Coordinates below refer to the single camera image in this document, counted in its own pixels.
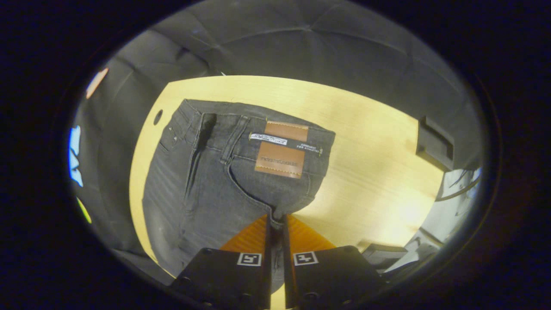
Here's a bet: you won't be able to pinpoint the black cable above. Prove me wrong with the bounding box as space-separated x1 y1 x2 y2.
435 170 481 203

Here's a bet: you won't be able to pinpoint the black box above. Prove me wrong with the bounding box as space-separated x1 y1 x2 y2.
416 115 455 172

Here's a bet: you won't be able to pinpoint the black backdrop cloth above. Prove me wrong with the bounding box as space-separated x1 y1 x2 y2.
71 0 485 259

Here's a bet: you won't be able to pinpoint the dark grey jeans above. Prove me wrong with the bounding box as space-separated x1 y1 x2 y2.
142 99 336 294

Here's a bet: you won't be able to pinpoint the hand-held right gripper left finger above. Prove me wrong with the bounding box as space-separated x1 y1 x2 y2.
171 213 273 310

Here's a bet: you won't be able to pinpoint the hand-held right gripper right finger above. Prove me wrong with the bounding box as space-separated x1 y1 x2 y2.
282 213 387 310

